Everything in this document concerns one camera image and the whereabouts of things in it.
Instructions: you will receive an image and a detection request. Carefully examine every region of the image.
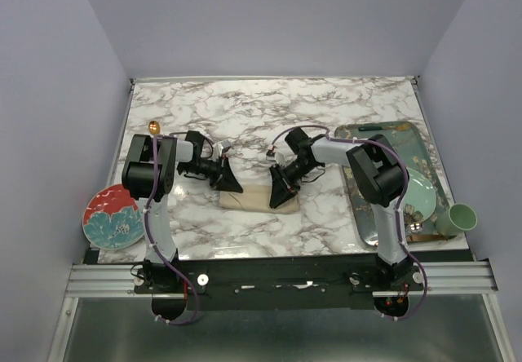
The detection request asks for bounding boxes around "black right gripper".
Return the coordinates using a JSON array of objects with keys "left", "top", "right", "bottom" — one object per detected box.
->
[{"left": 269, "top": 159, "right": 316, "bottom": 209}]

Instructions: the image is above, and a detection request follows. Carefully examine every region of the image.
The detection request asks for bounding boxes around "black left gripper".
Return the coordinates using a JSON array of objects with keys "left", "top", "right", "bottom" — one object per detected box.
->
[{"left": 179, "top": 154, "right": 242, "bottom": 193}]

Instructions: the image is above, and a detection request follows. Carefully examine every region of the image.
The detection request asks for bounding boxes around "beige linen napkin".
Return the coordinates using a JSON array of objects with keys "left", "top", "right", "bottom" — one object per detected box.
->
[{"left": 219, "top": 184, "right": 300, "bottom": 214}]

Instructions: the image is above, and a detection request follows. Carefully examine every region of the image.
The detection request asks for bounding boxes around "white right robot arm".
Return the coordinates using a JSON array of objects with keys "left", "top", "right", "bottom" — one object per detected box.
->
[{"left": 269, "top": 125, "right": 413, "bottom": 290}]

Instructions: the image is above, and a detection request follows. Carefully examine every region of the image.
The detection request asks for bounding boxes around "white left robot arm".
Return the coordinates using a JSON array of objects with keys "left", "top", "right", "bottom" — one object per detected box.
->
[{"left": 122, "top": 130, "right": 243, "bottom": 293}]

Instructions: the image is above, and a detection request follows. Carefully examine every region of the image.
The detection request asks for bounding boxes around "gold spoon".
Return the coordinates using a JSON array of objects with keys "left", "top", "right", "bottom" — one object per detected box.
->
[{"left": 148, "top": 120, "right": 161, "bottom": 135}]

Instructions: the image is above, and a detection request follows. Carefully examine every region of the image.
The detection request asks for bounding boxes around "red and blue round plate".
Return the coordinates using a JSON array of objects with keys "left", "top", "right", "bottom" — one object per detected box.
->
[{"left": 82, "top": 184, "right": 144, "bottom": 250}]

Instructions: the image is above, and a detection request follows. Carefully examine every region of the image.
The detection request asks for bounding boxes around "floral teal serving tray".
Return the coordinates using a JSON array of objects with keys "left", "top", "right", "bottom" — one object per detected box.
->
[{"left": 334, "top": 121, "right": 449, "bottom": 243}]

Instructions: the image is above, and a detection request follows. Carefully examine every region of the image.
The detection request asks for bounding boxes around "mint green plate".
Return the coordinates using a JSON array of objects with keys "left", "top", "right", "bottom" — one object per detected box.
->
[{"left": 403, "top": 168, "right": 437, "bottom": 224}]

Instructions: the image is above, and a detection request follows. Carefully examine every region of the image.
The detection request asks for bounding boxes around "silver spoon on tray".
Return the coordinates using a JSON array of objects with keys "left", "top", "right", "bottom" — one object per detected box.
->
[{"left": 409, "top": 223, "right": 423, "bottom": 233}]

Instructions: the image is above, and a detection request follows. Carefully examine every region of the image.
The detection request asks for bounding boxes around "mint green cup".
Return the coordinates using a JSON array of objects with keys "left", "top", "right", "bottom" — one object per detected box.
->
[{"left": 435, "top": 203, "right": 478, "bottom": 236}]

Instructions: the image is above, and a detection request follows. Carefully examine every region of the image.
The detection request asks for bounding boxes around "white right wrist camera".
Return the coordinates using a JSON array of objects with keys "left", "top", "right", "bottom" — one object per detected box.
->
[{"left": 267, "top": 152, "right": 286, "bottom": 167}]

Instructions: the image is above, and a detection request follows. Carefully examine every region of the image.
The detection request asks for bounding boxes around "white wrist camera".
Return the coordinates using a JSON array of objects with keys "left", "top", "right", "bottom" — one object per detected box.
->
[
  {"left": 267, "top": 152, "right": 286, "bottom": 167},
  {"left": 217, "top": 140, "right": 232, "bottom": 156}
]

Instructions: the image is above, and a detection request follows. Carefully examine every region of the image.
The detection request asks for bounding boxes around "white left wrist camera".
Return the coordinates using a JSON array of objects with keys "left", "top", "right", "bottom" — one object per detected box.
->
[{"left": 217, "top": 140, "right": 232, "bottom": 156}]

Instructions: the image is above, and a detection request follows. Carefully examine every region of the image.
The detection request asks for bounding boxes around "black mounting base plate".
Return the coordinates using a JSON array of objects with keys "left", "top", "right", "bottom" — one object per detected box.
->
[{"left": 132, "top": 254, "right": 424, "bottom": 319}]

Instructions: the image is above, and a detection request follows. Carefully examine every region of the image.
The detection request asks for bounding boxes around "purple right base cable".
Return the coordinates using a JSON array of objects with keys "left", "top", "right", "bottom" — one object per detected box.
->
[{"left": 381, "top": 251, "right": 433, "bottom": 323}]

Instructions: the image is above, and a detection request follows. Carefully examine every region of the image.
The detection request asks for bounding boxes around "aluminium frame rail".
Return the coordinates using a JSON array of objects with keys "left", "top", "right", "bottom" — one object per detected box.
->
[{"left": 65, "top": 262, "right": 498, "bottom": 298}]

